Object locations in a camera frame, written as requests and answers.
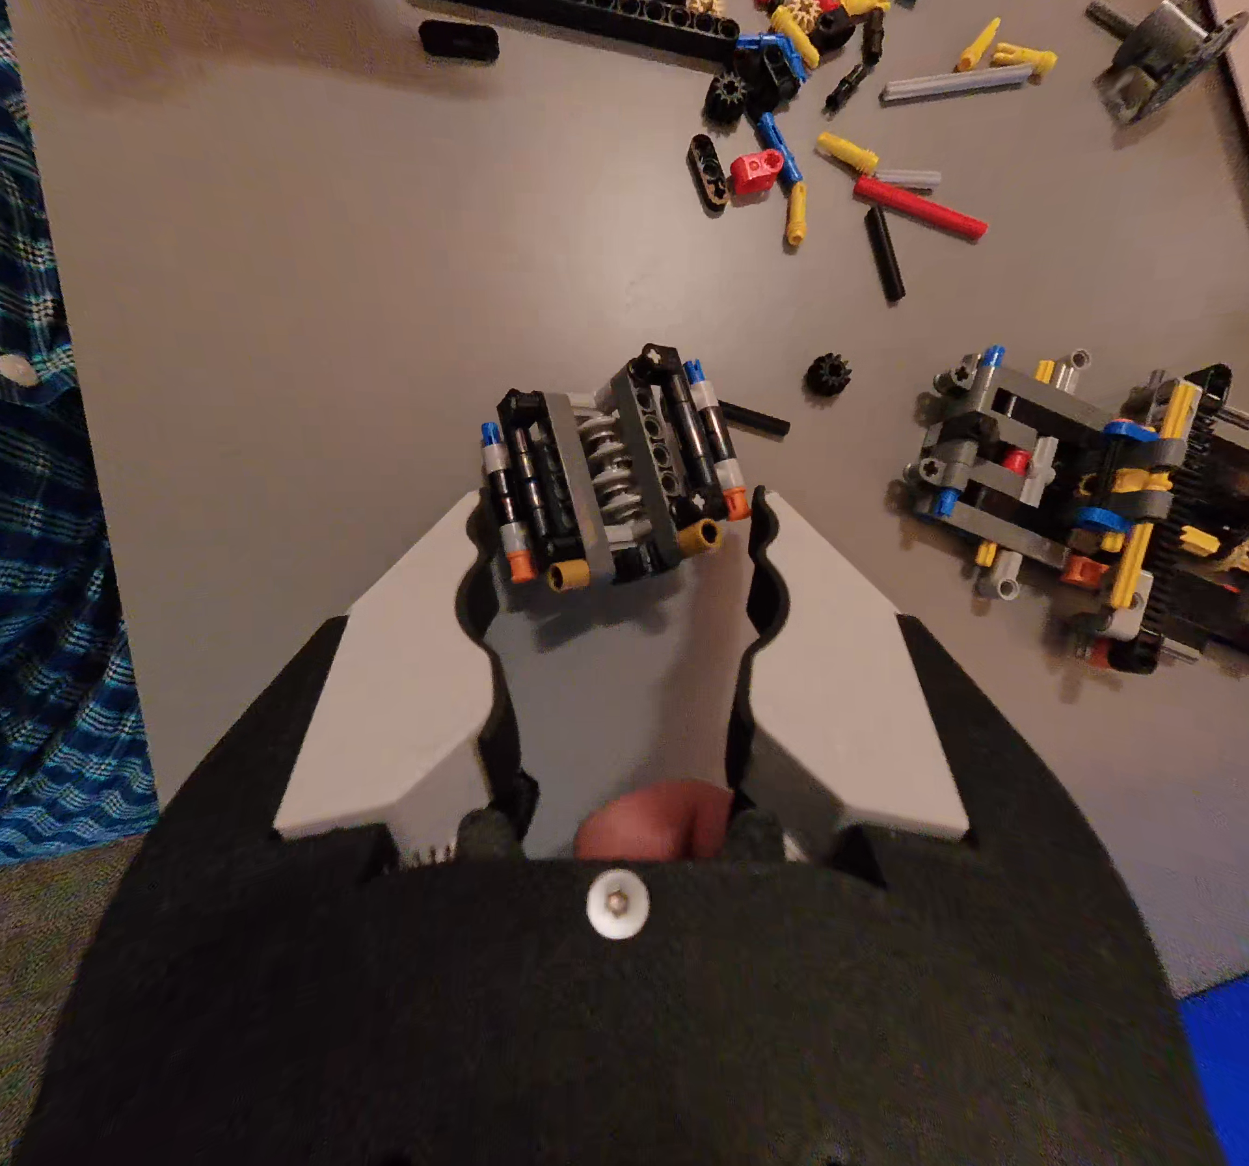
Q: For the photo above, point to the long grey lego axle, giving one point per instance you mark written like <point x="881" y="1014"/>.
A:
<point x="956" y="83"/>

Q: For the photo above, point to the black grey lego engine assembly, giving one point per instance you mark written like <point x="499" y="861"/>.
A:
<point x="625" y="464"/>

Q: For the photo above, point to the black lego liftarm with holes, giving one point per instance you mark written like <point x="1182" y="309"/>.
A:
<point x="709" y="171"/>

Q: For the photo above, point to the short black lego axle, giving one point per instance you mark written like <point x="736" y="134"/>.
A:
<point x="756" y="421"/>

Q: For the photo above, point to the black lego gear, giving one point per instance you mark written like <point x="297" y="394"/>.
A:
<point x="829" y="375"/>

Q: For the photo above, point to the red lego axle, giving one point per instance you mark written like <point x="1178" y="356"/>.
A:
<point x="917" y="207"/>

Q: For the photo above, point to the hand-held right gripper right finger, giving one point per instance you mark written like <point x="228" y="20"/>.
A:
<point x="850" y="698"/>

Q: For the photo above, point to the grey lego wheel hub assembly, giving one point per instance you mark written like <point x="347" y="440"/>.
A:
<point x="1167" y="55"/>

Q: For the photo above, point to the grey yellow lego chassis assembly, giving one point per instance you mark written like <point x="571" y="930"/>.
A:
<point x="1035" y="483"/>

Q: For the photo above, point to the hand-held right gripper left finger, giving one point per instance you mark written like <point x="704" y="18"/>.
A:
<point x="391" y="698"/>

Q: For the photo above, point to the short black lego beam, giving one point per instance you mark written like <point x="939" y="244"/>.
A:
<point x="459" y="41"/>

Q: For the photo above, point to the pile of loose lego pieces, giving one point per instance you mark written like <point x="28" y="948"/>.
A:
<point x="781" y="25"/>

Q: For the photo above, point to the person's blue plaid shirt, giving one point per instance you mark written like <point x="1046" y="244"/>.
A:
<point x="59" y="503"/>

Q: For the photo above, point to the person's right hand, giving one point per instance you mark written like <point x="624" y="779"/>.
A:
<point x="654" y="825"/>

